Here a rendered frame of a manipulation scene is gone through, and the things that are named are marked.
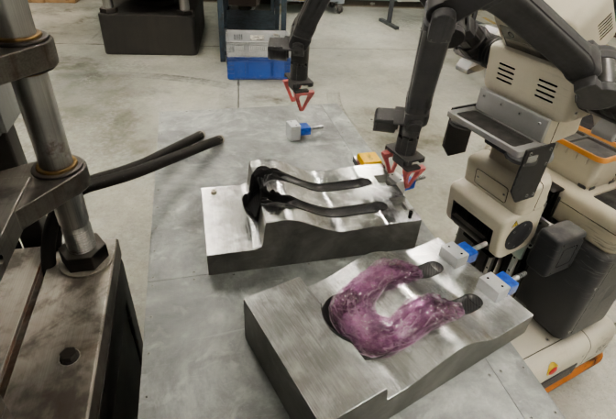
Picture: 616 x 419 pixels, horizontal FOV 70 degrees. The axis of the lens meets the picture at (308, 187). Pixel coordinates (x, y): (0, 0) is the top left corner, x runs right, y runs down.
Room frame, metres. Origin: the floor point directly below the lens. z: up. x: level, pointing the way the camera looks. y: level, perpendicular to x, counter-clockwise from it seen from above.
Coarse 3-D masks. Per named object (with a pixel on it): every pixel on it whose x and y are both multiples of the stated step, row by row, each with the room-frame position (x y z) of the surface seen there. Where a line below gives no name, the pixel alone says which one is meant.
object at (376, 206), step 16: (256, 176) 0.90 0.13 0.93; (272, 176) 0.89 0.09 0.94; (288, 176) 0.93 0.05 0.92; (256, 192) 0.90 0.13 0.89; (272, 192) 0.82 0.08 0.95; (256, 208) 0.85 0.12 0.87; (304, 208) 0.81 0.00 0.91; (320, 208) 0.84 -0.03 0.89; (336, 208) 0.86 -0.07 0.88; (352, 208) 0.86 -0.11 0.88; (368, 208) 0.87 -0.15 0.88; (384, 208) 0.86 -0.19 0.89
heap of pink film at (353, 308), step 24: (384, 264) 0.62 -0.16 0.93; (408, 264) 0.65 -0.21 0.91; (360, 288) 0.58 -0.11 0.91; (384, 288) 0.59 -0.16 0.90; (336, 312) 0.53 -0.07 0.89; (360, 312) 0.54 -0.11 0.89; (408, 312) 0.53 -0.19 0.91; (432, 312) 0.52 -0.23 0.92; (456, 312) 0.55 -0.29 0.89; (360, 336) 0.48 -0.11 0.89; (384, 336) 0.48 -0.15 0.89; (408, 336) 0.49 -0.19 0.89
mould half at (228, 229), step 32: (256, 160) 0.97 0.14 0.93; (224, 192) 0.93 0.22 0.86; (288, 192) 0.85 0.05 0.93; (320, 192) 0.92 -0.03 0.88; (352, 192) 0.93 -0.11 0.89; (384, 192) 0.93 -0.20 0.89; (224, 224) 0.80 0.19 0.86; (256, 224) 0.80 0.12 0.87; (288, 224) 0.74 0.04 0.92; (320, 224) 0.77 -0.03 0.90; (352, 224) 0.80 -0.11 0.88; (384, 224) 0.80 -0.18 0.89; (416, 224) 0.82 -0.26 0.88; (224, 256) 0.70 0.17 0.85; (256, 256) 0.72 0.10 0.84; (288, 256) 0.74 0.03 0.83; (320, 256) 0.76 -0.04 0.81; (352, 256) 0.78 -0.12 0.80
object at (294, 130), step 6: (294, 120) 1.39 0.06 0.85; (288, 126) 1.36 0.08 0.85; (294, 126) 1.35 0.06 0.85; (300, 126) 1.35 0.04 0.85; (306, 126) 1.38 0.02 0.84; (318, 126) 1.40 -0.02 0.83; (288, 132) 1.36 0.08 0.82; (294, 132) 1.34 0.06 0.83; (300, 132) 1.35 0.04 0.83; (306, 132) 1.36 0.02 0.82; (294, 138) 1.34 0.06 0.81; (300, 138) 1.35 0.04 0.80
